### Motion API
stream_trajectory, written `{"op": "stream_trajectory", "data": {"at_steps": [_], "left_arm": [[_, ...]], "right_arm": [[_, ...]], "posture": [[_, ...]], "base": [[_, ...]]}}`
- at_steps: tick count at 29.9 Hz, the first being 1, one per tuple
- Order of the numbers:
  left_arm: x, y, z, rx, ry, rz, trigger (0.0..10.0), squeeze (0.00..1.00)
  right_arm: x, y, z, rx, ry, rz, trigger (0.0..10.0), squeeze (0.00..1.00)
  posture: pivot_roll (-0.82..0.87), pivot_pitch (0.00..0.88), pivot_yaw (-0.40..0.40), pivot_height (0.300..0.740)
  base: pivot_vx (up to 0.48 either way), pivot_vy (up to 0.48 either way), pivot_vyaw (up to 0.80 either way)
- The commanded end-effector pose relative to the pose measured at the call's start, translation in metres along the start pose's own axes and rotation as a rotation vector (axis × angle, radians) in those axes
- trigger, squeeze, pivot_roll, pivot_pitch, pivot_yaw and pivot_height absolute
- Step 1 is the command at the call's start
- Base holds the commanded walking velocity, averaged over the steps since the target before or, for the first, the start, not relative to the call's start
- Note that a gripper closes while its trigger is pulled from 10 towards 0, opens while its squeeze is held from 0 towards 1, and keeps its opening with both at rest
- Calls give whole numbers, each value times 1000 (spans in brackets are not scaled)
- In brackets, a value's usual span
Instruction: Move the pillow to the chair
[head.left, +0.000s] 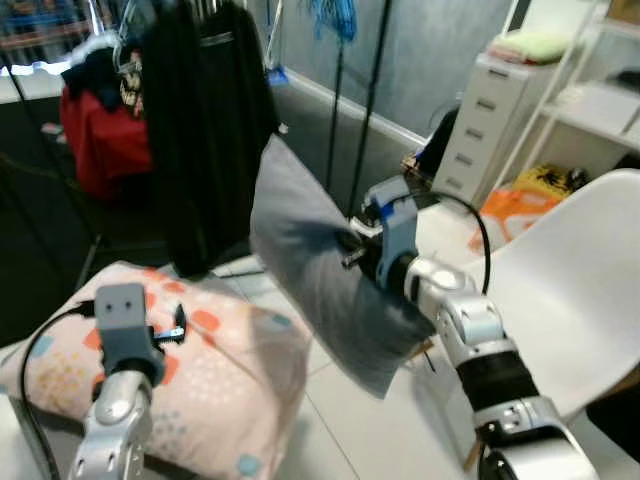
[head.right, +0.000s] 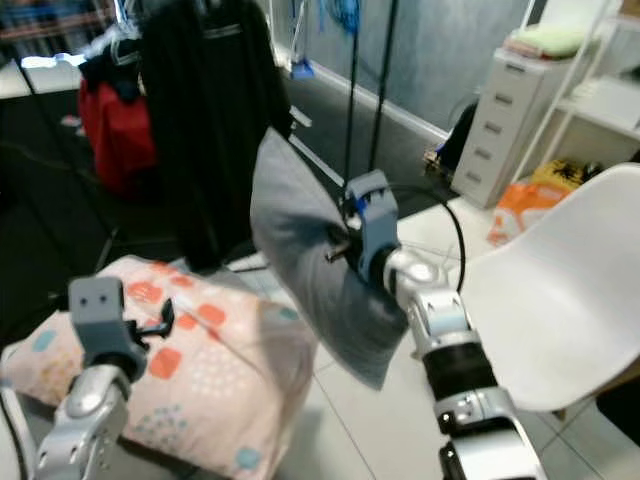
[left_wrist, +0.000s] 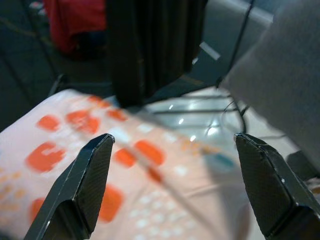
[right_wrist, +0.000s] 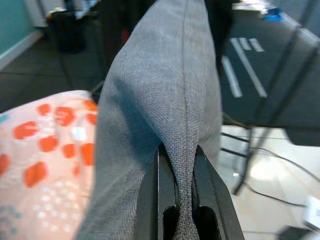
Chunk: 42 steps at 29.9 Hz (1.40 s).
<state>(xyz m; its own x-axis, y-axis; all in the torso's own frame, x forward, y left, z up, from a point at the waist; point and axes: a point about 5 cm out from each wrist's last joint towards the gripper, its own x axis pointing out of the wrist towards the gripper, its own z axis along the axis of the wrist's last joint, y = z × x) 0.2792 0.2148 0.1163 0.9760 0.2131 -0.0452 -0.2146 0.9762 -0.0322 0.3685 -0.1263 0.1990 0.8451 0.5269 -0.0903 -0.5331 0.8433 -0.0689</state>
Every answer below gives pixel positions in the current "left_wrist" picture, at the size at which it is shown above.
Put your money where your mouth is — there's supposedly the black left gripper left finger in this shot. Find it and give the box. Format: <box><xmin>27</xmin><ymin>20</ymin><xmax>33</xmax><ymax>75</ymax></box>
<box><xmin>23</xmin><ymin>133</ymin><xmax>116</xmax><ymax>240</ymax></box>

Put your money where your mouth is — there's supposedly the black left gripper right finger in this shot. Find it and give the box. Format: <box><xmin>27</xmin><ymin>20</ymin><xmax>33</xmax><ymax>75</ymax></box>
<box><xmin>234</xmin><ymin>132</ymin><xmax>320</xmax><ymax>240</ymax></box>

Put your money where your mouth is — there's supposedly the pink patterned pillow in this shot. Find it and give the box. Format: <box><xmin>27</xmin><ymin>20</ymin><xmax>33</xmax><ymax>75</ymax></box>
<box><xmin>0</xmin><ymin>89</ymin><xmax>253</xmax><ymax>240</ymax></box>

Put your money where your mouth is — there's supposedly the grey fabric sofa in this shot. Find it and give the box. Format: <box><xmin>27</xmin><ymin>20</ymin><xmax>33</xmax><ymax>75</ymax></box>
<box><xmin>216</xmin><ymin>0</ymin><xmax>320</xmax><ymax>182</ymax></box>

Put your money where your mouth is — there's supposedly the black upright case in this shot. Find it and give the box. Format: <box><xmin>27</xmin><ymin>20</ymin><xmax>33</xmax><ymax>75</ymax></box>
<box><xmin>105</xmin><ymin>0</ymin><xmax>209</xmax><ymax>108</ymax></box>

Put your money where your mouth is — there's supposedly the red cloth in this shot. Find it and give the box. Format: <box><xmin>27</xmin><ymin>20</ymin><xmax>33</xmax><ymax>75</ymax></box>
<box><xmin>43</xmin><ymin>0</ymin><xmax>108</xmax><ymax>55</ymax></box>

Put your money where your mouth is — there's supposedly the thin black floor cable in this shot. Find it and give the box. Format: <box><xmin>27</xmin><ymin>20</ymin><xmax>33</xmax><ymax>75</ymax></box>
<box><xmin>204</xmin><ymin>98</ymin><xmax>252</xmax><ymax>137</ymax></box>

